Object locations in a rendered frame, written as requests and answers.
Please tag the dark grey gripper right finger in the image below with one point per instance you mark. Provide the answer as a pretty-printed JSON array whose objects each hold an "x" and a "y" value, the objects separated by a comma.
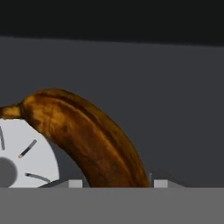
[{"x": 160, "y": 183}]

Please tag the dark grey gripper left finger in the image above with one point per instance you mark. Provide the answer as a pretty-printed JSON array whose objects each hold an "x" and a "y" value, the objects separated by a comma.
[{"x": 74, "y": 183}]

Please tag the brown overripe banana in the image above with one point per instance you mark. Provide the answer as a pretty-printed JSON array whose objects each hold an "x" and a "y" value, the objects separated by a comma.
[{"x": 87, "y": 137}]

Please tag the white round sink drain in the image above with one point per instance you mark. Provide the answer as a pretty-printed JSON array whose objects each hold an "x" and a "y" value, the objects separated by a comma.
[{"x": 38, "y": 163}]

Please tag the dark grey sink basin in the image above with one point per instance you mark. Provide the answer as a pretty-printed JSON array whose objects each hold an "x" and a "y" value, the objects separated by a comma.
[{"x": 175, "y": 102}]

